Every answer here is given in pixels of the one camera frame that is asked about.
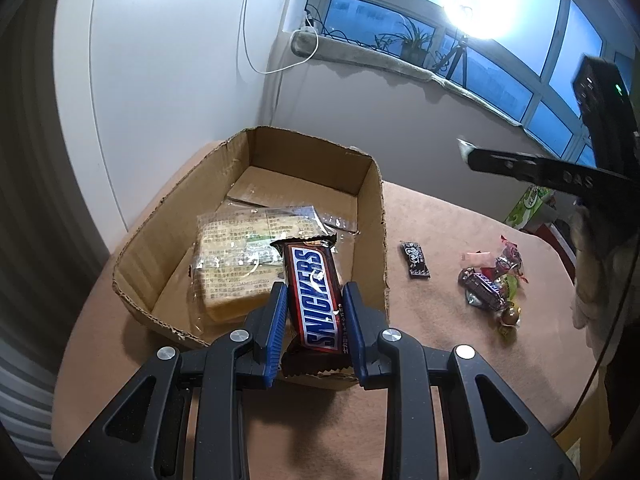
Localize brown chocolate bar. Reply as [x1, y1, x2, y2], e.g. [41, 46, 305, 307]
[270, 237, 358, 378]

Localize purple candy packet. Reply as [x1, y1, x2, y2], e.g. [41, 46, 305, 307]
[459, 267, 503, 307]

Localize grey window sill cloth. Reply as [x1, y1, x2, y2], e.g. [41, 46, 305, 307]
[291, 29, 531, 131]

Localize black cable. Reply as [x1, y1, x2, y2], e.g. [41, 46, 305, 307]
[550, 280, 631, 436]

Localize cardboard box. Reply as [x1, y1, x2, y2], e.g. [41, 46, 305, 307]
[111, 126, 391, 391]

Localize large potted plant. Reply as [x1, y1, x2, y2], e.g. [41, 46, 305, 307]
[397, 15, 436, 63]

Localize gold wrapped chocolate ball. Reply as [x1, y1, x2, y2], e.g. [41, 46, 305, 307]
[495, 304, 525, 337]

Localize red box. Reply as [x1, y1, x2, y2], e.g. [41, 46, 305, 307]
[530, 220, 578, 276]

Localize white cable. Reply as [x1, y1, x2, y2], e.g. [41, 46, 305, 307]
[240, 0, 321, 76]

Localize green snack bag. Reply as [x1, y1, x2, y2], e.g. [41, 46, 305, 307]
[505, 185, 556, 231]

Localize small black candy packet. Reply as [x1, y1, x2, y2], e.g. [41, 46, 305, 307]
[399, 241, 432, 279]

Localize wrapped bread packet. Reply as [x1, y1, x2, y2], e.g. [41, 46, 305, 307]
[192, 204, 337, 323]

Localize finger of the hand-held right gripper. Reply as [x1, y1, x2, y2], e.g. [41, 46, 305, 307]
[457, 139, 636, 196]

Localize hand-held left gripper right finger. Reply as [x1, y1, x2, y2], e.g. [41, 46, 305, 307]
[341, 281, 581, 480]

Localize red wrapped candy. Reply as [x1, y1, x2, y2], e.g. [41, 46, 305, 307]
[492, 234, 525, 278]

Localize window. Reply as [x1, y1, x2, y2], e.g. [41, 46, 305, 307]
[305, 0, 636, 166]

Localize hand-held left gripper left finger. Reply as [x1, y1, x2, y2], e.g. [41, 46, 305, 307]
[52, 282, 290, 480]

